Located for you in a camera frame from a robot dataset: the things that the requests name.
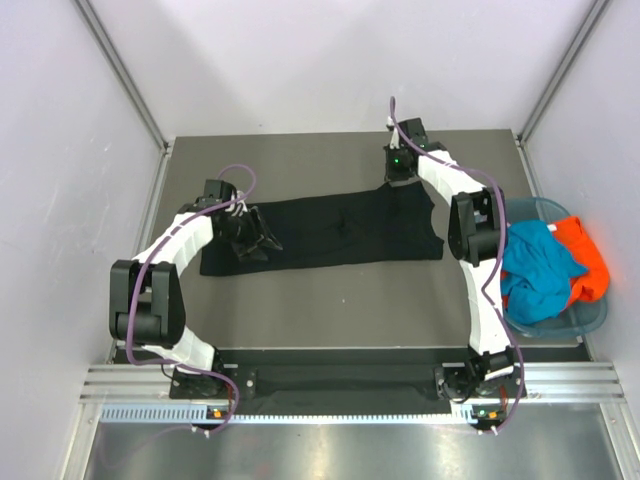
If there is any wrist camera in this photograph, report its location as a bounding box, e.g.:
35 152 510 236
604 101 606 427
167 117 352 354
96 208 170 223
202 179 237 205
386 117 429 149

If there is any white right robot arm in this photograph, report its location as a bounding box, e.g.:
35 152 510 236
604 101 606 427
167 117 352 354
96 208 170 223
384 141 514 396

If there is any aluminium frame rail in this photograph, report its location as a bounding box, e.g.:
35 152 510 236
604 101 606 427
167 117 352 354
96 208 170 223
81 362 625 403

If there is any slotted grey cable duct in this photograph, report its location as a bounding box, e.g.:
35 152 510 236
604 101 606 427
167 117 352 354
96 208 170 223
99 402 506 425

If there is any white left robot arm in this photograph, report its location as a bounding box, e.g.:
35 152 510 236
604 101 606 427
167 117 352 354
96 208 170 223
109 195 282 397

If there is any blue t shirt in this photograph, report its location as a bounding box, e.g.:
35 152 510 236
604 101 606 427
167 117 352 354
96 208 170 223
501 220 588 325

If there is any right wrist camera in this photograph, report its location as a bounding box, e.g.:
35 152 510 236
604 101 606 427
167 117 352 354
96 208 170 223
386 117 429 149

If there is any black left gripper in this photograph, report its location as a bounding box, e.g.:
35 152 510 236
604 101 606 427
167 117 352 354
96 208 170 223
217 206 281 262

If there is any black t shirt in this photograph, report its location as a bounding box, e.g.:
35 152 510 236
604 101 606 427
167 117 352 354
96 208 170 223
200 183 444 277

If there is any orange t shirt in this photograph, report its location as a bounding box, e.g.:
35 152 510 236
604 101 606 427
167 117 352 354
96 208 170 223
553 216 610 306

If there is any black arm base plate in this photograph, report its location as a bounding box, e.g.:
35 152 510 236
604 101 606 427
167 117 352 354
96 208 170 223
168 348 527 416

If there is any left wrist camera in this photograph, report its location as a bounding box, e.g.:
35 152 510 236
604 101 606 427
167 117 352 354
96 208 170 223
202 179 237 205

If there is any teal laundry basket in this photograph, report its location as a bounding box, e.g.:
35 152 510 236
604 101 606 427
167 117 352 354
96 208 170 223
503 197 607 338

